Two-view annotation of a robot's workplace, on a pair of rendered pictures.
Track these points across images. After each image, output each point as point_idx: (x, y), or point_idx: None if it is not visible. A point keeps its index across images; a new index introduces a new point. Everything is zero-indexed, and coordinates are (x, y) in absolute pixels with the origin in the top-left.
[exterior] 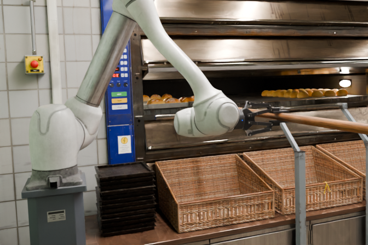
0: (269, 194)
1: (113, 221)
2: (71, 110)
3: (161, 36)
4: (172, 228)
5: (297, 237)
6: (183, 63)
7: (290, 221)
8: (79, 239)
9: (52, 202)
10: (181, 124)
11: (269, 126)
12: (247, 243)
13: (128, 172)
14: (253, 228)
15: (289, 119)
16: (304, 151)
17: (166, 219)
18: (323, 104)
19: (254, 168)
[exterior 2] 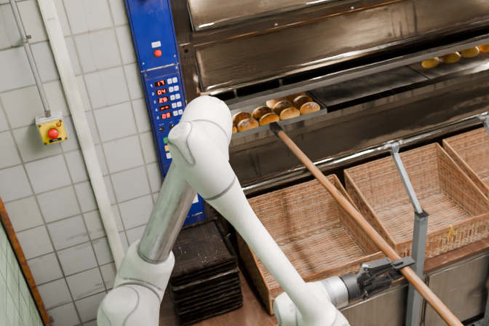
0: (379, 255)
1: (192, 311)
2: (138, 275)
3: (254, 235)
4: (263, 305)
5: (410, 296)
6: (287, 284)
7: (403, 280)
8: None
9: None
10: (284, 323)
11: (388, 283)
12: (351, 311)
13: (203, 252)
14: (359, 297)
15: (415, 289)
16: (427, 215)
17: (252, 281)
18: (458, 124)
19: (359, 199)
